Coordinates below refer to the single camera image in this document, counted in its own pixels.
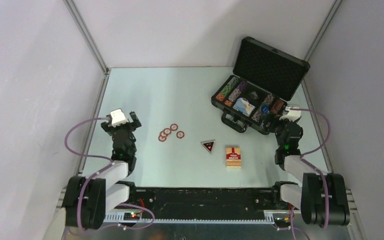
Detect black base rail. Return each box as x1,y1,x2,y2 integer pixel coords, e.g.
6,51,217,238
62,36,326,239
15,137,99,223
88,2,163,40
126,187,289,222

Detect dark orange chip stack row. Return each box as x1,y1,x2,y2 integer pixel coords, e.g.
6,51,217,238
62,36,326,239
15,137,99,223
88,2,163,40
267,99,285,116

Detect red Texas Hold'em card deck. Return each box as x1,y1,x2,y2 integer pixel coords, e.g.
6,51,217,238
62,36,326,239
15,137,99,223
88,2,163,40
225,146,242,168

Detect blue card deck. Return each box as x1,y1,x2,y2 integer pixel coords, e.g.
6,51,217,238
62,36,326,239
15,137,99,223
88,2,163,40
232,97,255,117

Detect purple chip stack row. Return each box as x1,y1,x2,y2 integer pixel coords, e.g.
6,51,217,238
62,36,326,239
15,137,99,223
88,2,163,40
224,80,248,107

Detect black poker set case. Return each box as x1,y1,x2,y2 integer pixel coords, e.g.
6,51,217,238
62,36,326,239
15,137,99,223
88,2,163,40
210,36,311,135

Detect blue orange chip stack row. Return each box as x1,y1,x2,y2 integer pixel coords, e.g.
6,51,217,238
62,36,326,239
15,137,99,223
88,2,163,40
251,94,274,122

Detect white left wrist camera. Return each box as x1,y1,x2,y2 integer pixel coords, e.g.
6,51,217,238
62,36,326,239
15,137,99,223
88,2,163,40
109,108,129,127

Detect black triangular all-in button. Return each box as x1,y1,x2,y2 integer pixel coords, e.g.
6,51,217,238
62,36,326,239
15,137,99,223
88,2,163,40
200,139,216,154

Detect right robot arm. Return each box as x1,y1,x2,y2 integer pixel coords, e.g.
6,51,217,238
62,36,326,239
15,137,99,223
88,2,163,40
262,113,351,228

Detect blue round dealer button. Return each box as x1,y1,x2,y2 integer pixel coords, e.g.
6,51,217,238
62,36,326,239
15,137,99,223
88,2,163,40
260,104,270,115

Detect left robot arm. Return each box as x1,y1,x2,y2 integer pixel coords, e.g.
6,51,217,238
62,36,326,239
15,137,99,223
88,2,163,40
61,108,142,230

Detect green chip stack row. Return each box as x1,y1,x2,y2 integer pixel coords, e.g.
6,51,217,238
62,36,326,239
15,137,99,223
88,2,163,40
215,76,240,102

